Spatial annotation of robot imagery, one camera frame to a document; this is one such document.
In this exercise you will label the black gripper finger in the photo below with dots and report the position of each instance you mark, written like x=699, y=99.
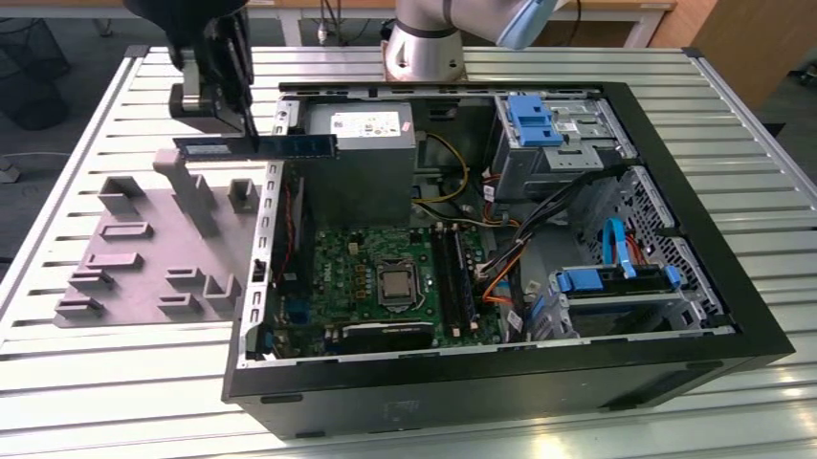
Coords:
x=224, y=86

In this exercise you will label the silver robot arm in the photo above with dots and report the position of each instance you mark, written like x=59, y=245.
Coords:
x=421, y=48

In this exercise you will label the black RAM slot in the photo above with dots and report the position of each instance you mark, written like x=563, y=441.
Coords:
x=443, y=253
x=456, y=253

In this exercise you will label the grey power supply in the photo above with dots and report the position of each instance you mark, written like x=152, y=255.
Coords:
x=359, y=181

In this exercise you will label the black mesh waste bin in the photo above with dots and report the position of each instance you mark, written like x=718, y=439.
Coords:
x=35, y=95

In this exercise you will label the grey parts rack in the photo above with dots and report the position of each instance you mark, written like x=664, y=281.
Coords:
x=160, y=225

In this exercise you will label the green motherboard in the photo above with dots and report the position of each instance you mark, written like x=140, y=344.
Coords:
x=396, y=239

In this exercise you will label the blue expansion slot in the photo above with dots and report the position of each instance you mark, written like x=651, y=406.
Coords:
x=298, y=311

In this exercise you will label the blue drive latch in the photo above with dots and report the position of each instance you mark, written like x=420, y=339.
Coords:
x=533, y=119

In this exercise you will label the silver CPU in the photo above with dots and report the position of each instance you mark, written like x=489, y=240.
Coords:
x=397, y=284

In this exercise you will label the silver drive cage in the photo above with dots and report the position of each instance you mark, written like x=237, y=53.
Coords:
x=575, y=158

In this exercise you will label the black graphics card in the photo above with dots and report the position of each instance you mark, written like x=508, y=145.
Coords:
x=384, y=334

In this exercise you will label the wooden desk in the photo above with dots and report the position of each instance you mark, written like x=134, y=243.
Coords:
x=639, y=6

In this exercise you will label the hard disk in blue carrier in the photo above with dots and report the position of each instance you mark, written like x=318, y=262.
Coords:
x=581, y=279

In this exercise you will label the silver disk bay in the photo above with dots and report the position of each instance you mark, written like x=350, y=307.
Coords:
x=625, y=300

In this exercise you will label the black PC case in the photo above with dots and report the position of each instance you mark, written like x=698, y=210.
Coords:
x=511, y=397

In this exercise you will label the wooden cabinet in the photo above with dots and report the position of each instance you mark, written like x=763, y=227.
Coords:
x=754, y=57

